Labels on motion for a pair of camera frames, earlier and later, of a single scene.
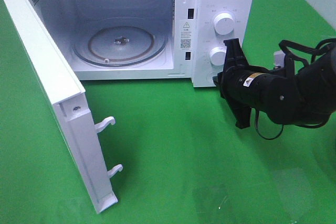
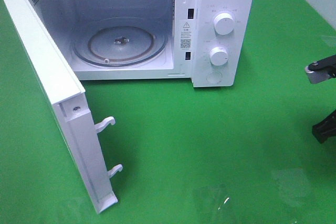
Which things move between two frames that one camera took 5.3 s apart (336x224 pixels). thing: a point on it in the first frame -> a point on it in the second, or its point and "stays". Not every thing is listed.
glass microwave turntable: [119, 42] stays
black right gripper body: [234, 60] -> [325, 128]
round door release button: [210, 74] stays
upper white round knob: [224, 23] stays
